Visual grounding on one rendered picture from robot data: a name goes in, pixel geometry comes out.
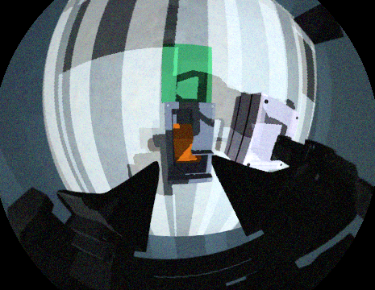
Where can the orange l-shaped block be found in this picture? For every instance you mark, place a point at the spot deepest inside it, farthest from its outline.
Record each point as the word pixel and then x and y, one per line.
pixel 183 138

